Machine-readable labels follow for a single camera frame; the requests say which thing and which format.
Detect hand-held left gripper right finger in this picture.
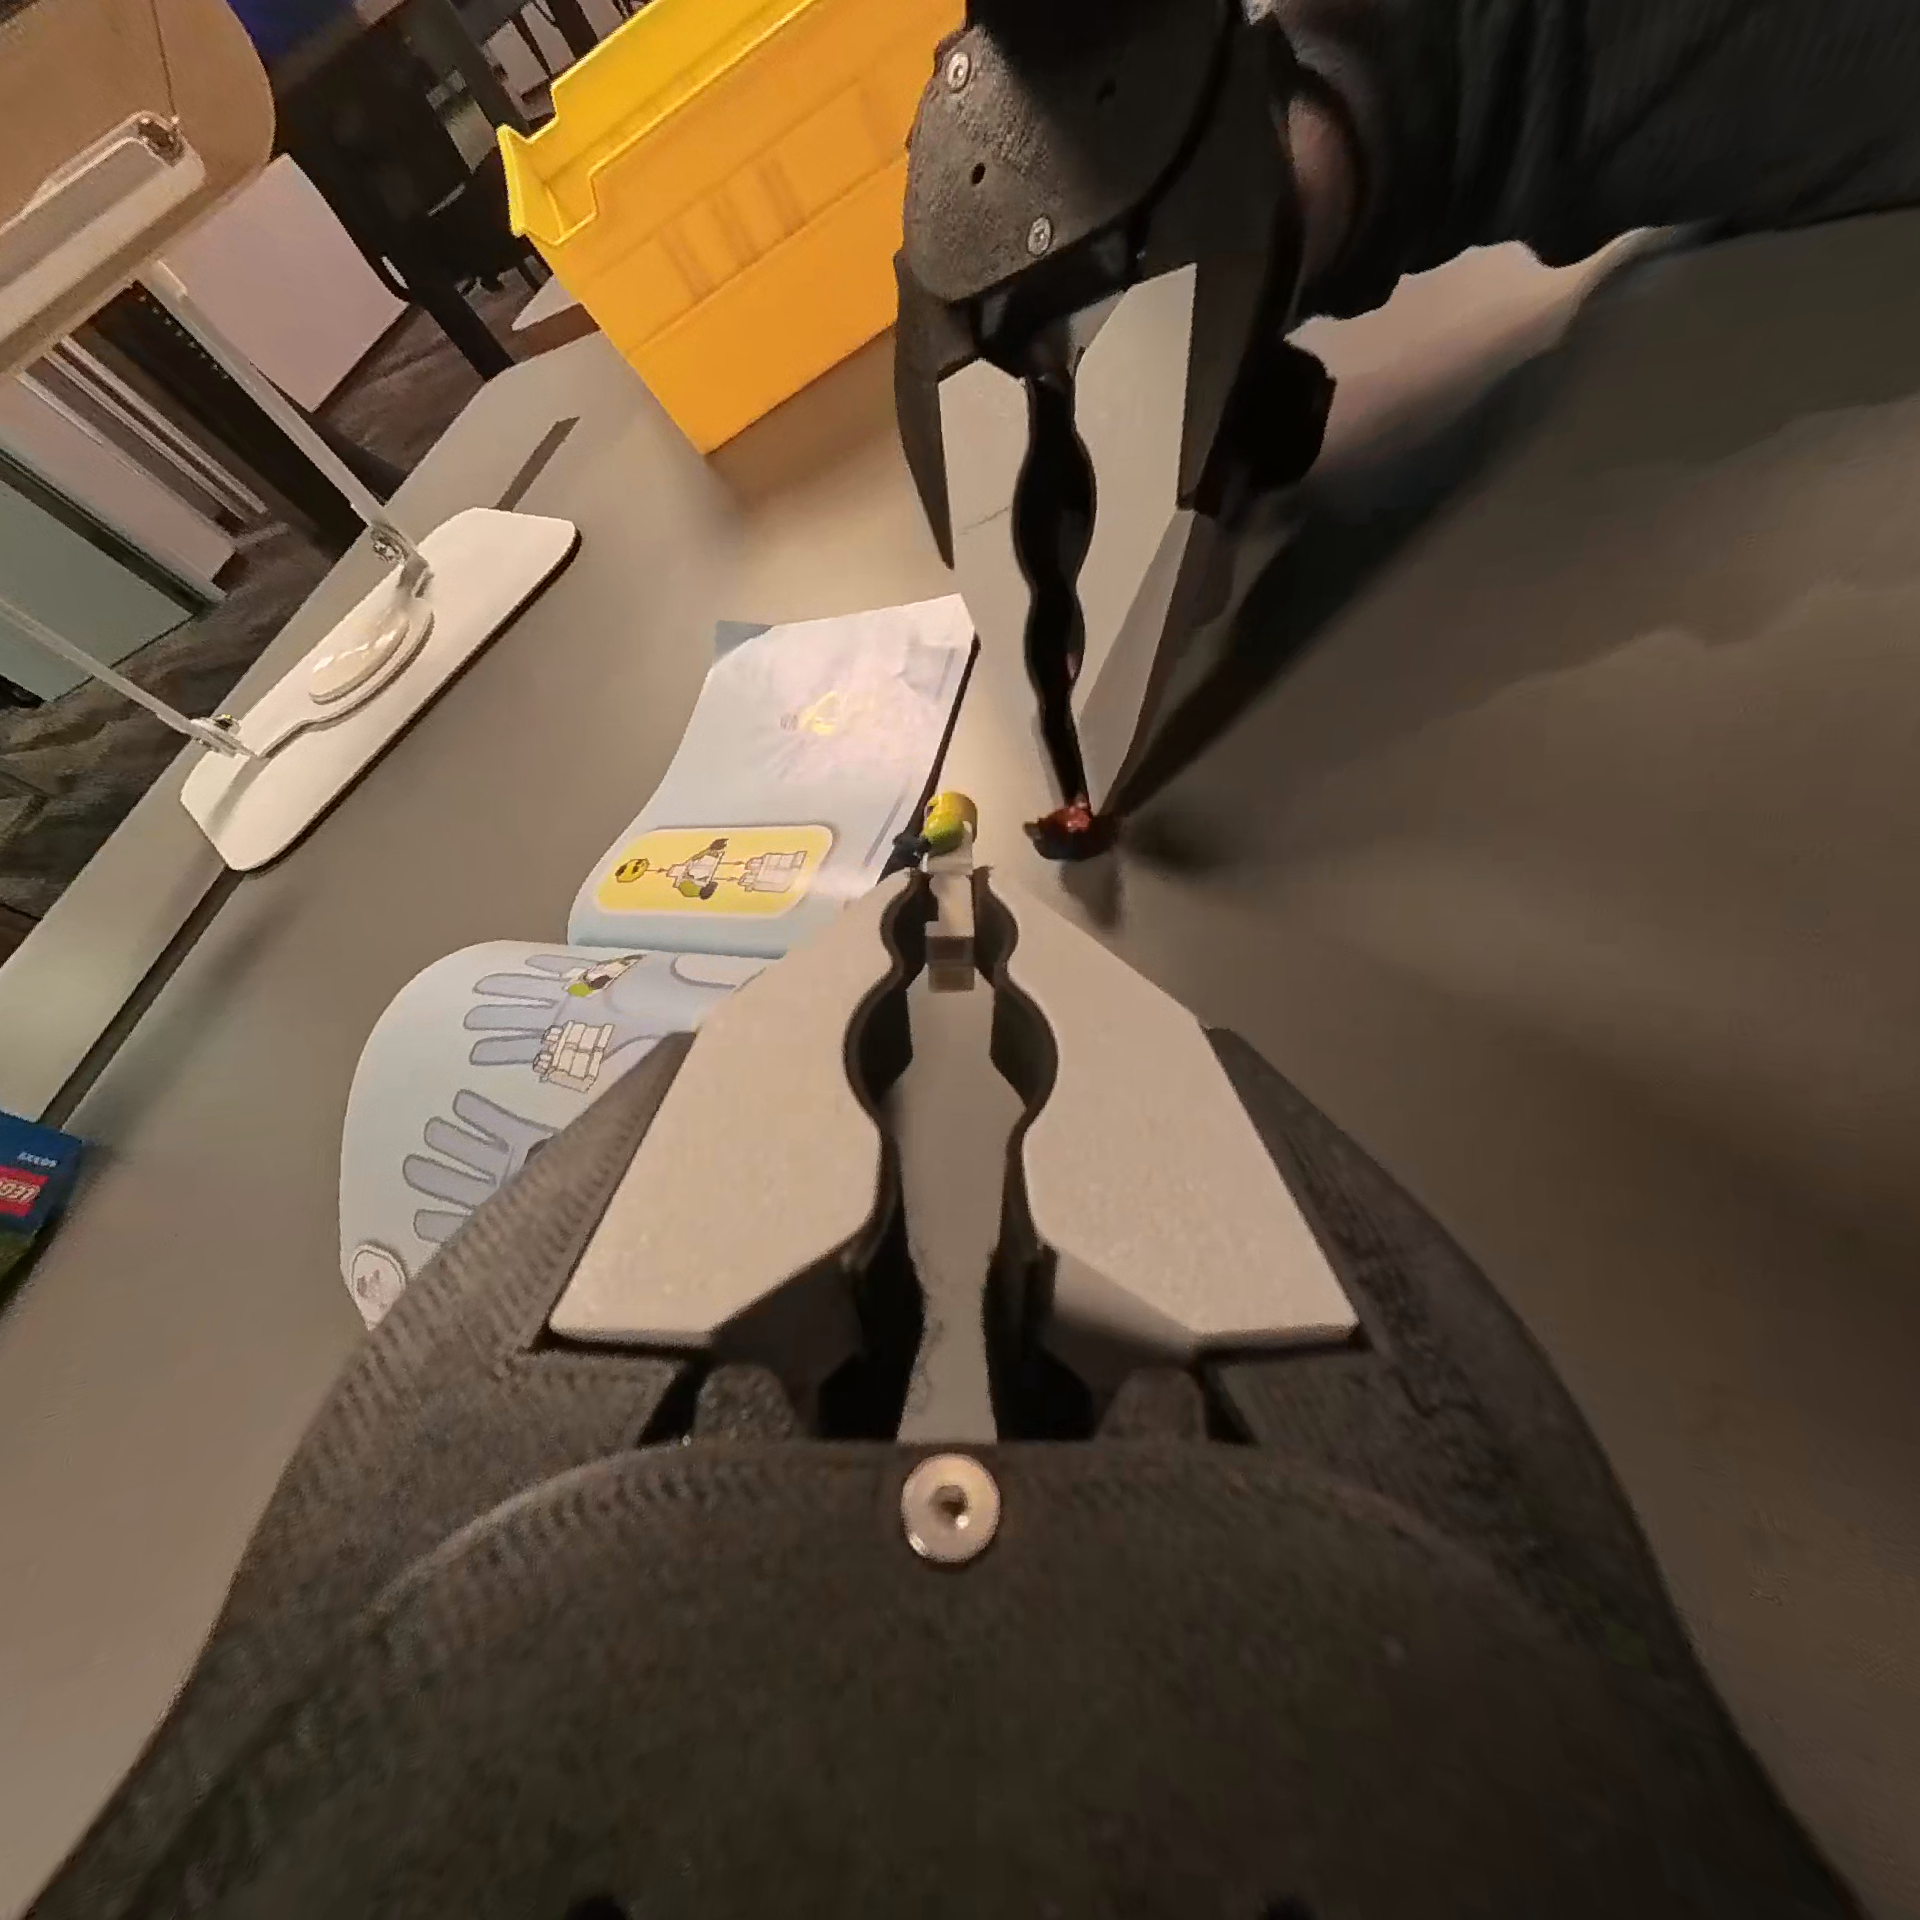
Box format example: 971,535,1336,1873
974,883,1363,1371

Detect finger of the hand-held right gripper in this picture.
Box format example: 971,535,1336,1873
1069,262,1251,825
938,373,1090,804

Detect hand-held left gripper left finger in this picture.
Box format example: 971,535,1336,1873
549,875,926,1374

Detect yellow plastic bin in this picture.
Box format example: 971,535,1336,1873
495,0,971,456

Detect lego instruction booklet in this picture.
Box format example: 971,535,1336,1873
336,592,983,1333

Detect white lego minifigure legs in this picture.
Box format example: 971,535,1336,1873
925,859,984,997

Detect white lego minifigure torso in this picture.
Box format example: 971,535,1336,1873
893,792,984,877

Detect blue lego box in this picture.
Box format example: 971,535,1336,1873
0,1107,90,1300

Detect person's right forearm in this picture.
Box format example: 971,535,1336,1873
1275,0,1920,320

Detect person's right hand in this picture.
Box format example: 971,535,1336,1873
1283,82,1371,303

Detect wooden book stand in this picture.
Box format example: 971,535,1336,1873
0,0,583,877

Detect white low cabinet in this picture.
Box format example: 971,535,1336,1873
164,156,414,415

